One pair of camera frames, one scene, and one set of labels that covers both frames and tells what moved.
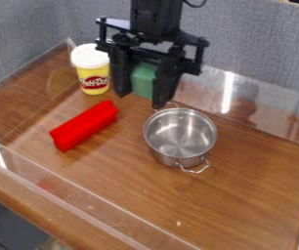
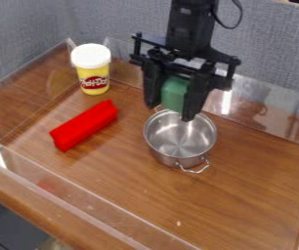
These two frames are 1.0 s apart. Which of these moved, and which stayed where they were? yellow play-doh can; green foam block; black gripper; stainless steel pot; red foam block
Moved: green foam block; black gripper
Stayed: stainless steel pot; yellow play-doh can; red foam block
